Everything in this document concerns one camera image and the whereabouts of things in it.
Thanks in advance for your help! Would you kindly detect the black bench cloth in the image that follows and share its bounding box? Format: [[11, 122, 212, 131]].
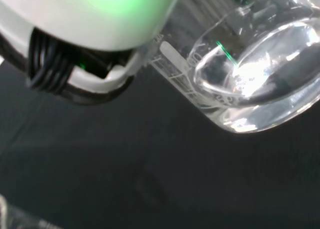
[[0, 56, 320, 229]]

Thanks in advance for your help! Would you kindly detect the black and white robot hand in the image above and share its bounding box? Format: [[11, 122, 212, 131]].
[[0, 0, 185, 107]]

